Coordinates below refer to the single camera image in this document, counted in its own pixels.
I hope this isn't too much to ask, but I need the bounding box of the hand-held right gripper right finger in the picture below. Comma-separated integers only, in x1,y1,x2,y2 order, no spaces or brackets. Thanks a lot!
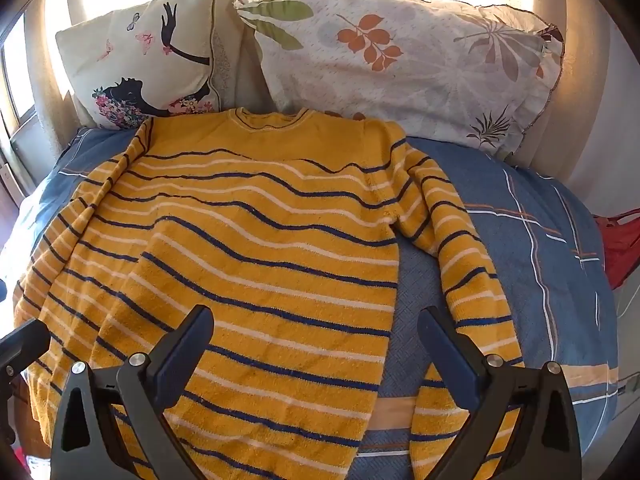
416,306,583,480

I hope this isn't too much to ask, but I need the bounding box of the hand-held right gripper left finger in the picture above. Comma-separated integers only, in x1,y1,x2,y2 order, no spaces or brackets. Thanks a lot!
50,305,216,480

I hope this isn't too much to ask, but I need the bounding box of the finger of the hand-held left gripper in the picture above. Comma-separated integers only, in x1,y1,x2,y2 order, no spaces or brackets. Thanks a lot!
0,319,52,378

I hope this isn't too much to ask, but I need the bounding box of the yellow striped sweater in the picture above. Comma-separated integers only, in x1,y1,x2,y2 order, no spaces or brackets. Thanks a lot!
12,107,526,480

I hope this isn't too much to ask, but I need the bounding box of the blue plaid bedsheet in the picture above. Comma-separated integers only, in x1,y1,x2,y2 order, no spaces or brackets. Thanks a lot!
0,125,623,480

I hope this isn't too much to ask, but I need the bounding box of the red cloth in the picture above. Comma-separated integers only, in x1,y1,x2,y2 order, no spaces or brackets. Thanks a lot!
592,212,640,291

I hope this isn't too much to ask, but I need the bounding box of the white leaf print pillow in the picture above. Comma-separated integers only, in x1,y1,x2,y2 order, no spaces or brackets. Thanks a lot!
234,0,566,161

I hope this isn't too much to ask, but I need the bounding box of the dark floral pillow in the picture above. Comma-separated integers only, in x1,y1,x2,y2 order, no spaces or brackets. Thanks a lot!
55,0,223,131

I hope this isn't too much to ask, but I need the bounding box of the window frame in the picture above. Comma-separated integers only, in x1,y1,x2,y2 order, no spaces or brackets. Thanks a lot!
0,10,66,211

